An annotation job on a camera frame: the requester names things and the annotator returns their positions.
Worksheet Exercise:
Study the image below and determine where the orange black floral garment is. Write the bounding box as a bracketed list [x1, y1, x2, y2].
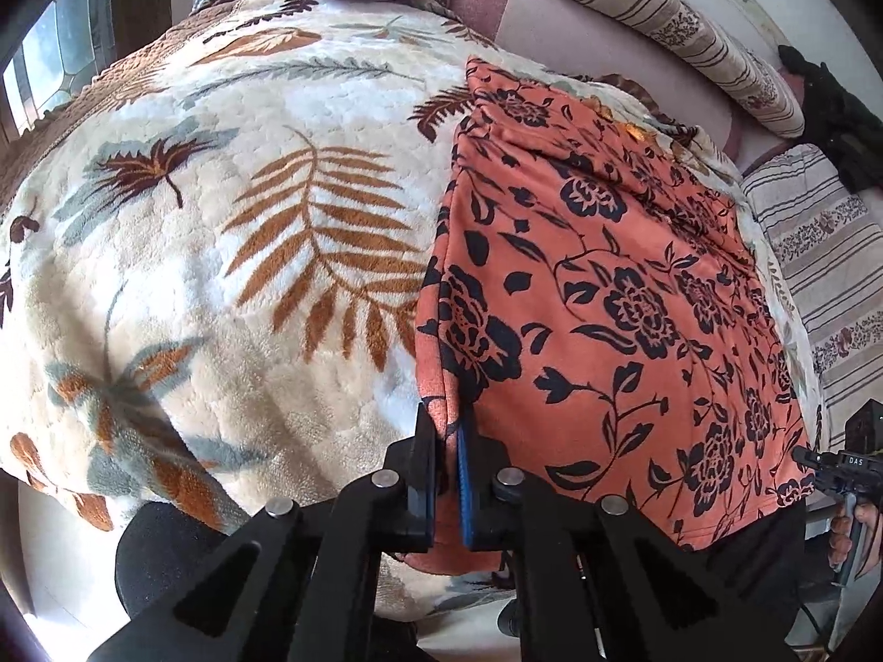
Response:
[414, 57, 813, 550]

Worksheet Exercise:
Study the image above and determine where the black clothing pile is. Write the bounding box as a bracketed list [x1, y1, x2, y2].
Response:
[778, 45, 881, 193]

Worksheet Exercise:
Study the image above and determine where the person's right hand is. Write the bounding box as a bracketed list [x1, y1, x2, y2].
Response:
[828, 502, 881, 577]

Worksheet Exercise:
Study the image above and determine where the striped floral folded quilt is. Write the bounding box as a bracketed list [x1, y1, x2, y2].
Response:
[742, 145, 881, 451]

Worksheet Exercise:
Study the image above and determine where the cream leaf-pattern fleece blanket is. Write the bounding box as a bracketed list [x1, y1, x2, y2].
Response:
[0, 0, 829, 622]

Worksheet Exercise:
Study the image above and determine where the striped beige bolster pillow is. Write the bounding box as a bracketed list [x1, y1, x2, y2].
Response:
[573, 0, 805, 139]

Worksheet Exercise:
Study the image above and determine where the pink mauve bed sheet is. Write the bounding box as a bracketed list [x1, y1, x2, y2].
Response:
[448, 0, 789, 173]

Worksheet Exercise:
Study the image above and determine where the stained glass window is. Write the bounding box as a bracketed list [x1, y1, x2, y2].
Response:
[3, 0, 115, 133]

